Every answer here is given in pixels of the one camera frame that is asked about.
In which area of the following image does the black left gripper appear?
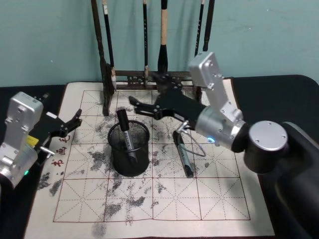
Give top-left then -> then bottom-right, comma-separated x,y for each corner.
29,108 -> 83,150

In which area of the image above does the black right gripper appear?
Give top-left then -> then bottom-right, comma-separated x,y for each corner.
128,71 -> 208,125

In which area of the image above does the black marker pen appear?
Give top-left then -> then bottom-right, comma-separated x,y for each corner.
116,109 -> 138,164
172,130 -> 195,178

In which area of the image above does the dark wooden brush rack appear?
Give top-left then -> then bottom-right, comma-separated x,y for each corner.
90,0 -> 216,117

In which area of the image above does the thin black calligraphy brush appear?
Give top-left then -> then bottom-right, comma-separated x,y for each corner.
194,0 -> 206,58
142,0 -> 151,88

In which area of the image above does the black mesh pen holder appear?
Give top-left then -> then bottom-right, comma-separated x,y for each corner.
107,120 -> 151,177

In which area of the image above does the thin black brush white band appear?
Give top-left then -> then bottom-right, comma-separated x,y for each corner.
101,0 -> 118,91

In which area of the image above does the white calligraphy mat red grid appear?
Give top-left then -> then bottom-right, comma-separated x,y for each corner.
23,81 -> 276,239

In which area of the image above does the black table cloth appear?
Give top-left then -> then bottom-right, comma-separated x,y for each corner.
0,74 -> 319,239

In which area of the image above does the thin cable with silver plug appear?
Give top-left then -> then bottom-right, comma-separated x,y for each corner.
39,146 -> 54,157
175,120 -> 207,157

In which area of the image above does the large brush tan handle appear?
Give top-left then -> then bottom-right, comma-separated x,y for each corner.
157,0 -> 170,73

